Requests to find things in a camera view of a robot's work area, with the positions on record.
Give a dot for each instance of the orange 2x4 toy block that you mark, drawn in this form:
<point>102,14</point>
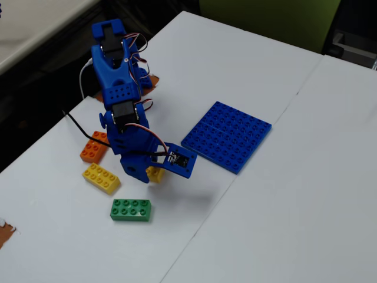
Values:
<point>91,150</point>

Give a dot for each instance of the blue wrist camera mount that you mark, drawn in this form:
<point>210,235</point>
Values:
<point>179,160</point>

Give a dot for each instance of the grey metal frame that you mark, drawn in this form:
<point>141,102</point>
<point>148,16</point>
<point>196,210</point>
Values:
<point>353,47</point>

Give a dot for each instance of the yellow 2x4 toy block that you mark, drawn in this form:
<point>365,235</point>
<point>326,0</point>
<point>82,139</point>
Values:
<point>101,178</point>

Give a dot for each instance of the green 2x4 toy block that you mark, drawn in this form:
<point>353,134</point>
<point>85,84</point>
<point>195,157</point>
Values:
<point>131,210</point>

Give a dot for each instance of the blue 8x8 studded baseplate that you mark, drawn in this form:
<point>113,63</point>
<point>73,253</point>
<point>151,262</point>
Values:
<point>226,138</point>

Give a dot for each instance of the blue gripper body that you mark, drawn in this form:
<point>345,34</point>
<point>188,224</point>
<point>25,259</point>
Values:
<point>133,170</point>

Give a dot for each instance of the white background table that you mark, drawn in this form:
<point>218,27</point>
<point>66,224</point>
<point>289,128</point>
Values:
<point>29,29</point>

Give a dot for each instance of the yellow 2x2 toy block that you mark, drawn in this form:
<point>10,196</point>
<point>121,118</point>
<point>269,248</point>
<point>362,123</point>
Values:
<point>156,175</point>

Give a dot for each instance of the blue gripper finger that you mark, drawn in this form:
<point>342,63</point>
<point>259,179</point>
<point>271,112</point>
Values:
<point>140,177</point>

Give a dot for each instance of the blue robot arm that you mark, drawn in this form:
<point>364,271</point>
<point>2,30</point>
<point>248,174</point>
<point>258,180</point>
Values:
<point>117,73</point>

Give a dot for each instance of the white foam board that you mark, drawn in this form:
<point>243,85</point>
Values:
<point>88,250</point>
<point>294,206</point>

